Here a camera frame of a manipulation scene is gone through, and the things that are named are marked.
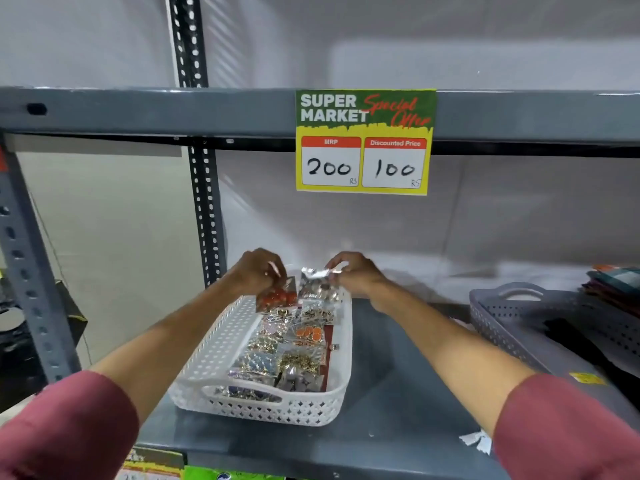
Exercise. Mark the person's left hand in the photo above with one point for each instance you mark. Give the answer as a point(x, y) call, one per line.
point(250, 274)

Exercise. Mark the person's right hand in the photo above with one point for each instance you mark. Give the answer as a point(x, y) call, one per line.
point(360, 278)

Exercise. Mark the person's right fingers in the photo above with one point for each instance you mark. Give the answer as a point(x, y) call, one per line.
point(341, 268)

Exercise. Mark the person's left fingers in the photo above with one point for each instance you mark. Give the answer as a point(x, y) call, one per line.
point(275, 270)

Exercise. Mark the orange bead packet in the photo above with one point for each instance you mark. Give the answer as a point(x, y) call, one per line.
point(276, 296)

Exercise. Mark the clear silver jewellery packet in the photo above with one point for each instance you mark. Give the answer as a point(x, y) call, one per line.
point(317, 286)

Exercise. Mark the person's left forearm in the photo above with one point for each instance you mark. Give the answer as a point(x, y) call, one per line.
point(170, 339)

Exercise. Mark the person's right forearm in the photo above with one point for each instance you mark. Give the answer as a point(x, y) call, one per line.
point(450, 344)

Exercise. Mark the pile of jewellery packets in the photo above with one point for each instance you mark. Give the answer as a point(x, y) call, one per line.
point(295, 347)

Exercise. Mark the white perforated plastic basket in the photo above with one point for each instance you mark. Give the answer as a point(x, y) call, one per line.
point(220, 344)

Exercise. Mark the green yellow price sign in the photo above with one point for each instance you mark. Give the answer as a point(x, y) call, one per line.
point(365, 144)

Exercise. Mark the grey metal shelf board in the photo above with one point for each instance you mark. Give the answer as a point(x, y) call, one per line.
point(400, 384)

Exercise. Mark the grey perforated plastic basket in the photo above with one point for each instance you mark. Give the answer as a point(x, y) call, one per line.
point(505, 319)

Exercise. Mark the grey metal shelf beam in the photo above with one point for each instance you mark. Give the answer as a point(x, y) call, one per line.
point(150, 114)

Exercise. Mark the green shelf edge label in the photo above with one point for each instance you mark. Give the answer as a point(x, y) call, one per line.
point(225, 473)

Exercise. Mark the white paper scrap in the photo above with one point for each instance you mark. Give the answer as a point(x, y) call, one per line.
point(477, 439)

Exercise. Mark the colourful shelf edge label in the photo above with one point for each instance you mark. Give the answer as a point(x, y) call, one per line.
point(150, 464)

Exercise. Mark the maroon left sleeve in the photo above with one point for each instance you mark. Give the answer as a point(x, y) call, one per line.
point(65, 429)

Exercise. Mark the maroon sleeve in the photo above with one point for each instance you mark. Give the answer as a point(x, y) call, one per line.
point(565, 429)
point(65, 429)

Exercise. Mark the yellow label sticker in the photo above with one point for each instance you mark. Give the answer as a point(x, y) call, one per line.
point(587, 378)

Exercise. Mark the black box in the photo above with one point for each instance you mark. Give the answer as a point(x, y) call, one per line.
point(15, 354)

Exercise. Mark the maroon right sleeve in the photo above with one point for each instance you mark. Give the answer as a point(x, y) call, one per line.
point(565, 429)

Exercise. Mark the stack of colourful cloths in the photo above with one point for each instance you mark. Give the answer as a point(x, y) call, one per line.
point(617, 287)

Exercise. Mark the black slotted rack post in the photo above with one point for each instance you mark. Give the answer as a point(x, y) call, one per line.
point(205, 194)

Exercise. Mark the grey slotted rack post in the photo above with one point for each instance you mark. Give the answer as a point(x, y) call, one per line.
point(30, 274)

